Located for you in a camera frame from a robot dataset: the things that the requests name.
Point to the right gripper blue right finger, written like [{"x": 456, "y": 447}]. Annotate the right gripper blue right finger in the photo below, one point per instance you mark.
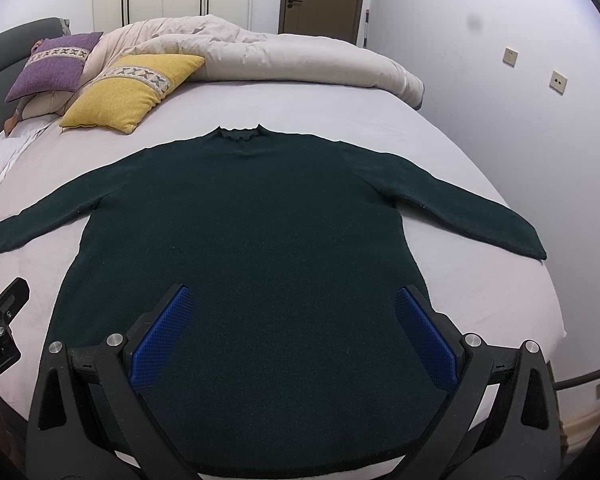
[{"x": 499, "y": 419}]

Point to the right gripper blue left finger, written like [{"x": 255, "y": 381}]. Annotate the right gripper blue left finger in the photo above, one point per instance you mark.
[{"x": 88, "y": 417}]

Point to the dark green knit sweater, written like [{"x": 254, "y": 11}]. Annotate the dark green knit sweater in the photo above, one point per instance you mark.
[{"x": 293, "y": 249}]

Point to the white bed sheet mattress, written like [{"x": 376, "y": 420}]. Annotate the white bed sheet mattress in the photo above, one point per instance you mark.
[{"x": 504, "y": 297}]

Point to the white pillow under purple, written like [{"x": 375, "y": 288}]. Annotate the white pillow under purple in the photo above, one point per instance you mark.
[{"x": 52, "y": 102}]

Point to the yellow patterned throw pillow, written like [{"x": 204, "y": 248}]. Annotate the yellow patterned throw pillow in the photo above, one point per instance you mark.
[{"x": 123, "y": 94}]

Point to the purple patterned throw pillow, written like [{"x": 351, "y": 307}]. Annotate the purple patterned throw pillow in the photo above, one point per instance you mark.
[{"x": 56, "y": 65}]

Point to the dark grey upholstered headboard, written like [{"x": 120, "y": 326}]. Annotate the dark grey upholstered headboard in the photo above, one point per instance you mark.
[{"x": 15, "y": 47}]

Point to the beige quilted duvet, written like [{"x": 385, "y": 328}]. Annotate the beige quilted duvet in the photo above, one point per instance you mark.
[{"x": 232, "y": 53}]

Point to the lower beige wall socket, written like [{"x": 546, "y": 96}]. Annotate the lower beige wall socket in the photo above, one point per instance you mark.
[{"x": 558, "y": 82}]

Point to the beige wall socket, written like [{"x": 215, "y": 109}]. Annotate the beige wall socket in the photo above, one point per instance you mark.
[
  {"x": 558, "y": 82},
  {"x": 510, "y": 57}
]

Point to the upper beige wall socket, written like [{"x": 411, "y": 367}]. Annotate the upper beige wall socket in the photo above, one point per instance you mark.
[{"x": 510, "y": 57}]

